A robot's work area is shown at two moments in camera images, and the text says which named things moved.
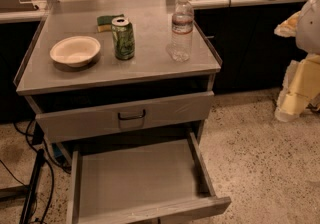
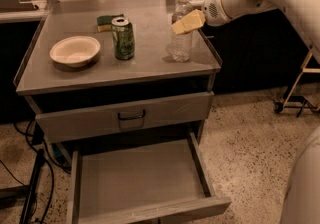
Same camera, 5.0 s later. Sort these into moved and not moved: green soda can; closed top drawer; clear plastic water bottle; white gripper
Moved: white gripper
Not moved: closed top drawer; clear plastic water bottle; green soda can
